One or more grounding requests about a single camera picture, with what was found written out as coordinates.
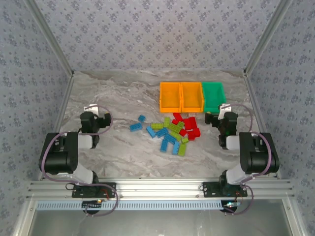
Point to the small red lego brick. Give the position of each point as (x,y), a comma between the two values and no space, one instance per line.
(175,121)
(182,132)

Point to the small green lego brick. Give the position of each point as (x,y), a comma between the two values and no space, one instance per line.
(184,140)
(180,124)

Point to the small blue lego brick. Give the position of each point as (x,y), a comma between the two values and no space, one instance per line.
(141,118)

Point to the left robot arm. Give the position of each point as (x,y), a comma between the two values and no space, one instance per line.
(59,152)

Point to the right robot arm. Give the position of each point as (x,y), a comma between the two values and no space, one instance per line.
(258,152)

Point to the green plastic bin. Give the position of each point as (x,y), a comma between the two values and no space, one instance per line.
(211,96)

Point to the orange plastic bin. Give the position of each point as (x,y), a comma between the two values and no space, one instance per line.
(192,96)
(169,96)

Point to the small black controller board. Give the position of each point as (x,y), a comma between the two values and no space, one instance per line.
(91,206)
(231,207)

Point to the metal lower panel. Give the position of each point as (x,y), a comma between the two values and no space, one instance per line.
(157,223)

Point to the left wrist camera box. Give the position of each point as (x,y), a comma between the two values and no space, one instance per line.
(91,108)

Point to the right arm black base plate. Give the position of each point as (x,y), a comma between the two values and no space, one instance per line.
(209,189)

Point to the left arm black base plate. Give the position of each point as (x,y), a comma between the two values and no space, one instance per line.
(110,188)

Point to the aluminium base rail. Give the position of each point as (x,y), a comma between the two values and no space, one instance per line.
(157,188)

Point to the aluminium upright post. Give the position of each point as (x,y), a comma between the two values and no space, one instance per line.
(52,37)
(265,37)

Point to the aluminium frame leg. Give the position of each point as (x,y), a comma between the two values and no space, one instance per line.
(23,218)
(294,218)

